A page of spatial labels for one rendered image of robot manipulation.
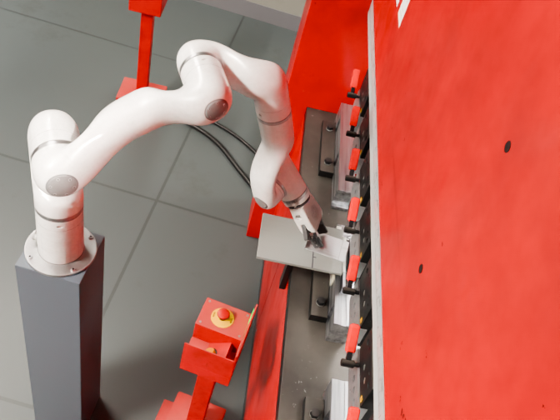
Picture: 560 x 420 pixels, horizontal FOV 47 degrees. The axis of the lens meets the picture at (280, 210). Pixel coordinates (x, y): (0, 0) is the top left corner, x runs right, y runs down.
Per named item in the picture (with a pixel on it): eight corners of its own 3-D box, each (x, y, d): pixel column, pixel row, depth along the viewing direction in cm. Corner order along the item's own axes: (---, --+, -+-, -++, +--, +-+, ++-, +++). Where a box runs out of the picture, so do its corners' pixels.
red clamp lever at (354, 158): (352, 147, 185) (345, 180, 184) (366, 150, 186) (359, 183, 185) (351, 147, 187) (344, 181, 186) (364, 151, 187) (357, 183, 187)
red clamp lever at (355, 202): (351, 196, 171) (344, 232, 171) (366, 199, 172) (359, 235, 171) (350, 197, 173) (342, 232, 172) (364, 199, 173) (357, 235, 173)
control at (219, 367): (202, 317, 214) (210, 286, 201) (247, 334, 213) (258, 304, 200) (179, 367, 200) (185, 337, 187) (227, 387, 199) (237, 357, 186)
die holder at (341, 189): (334, 120, 265) (341, 102, 258) (348, 123, 265) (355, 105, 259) (331, 207, 230) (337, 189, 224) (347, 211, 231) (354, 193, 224)
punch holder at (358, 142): (351, 145, 209) (367, 105, 197) (377, 150, 210) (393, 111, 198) (351, 177, 198) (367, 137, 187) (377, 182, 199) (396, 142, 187)
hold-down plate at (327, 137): (321, 125, 261) (322, 119, 259) (333, 127, 261) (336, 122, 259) (317, 176, 240) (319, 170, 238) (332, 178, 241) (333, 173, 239)
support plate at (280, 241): (262, 214, 205) (262, 212, 204) (342, 232, 208) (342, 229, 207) (256, 258, 193) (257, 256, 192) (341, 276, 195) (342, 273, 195)
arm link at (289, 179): (292, 205, 184) (312, 183, 188) (272, 170, 177) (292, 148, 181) (273, 201, 190) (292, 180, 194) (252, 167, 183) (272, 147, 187)
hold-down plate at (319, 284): (312, 245, 217) (315, 239, 215) (328, 248, 217) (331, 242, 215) (307, 320, 196) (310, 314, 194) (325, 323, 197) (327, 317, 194)
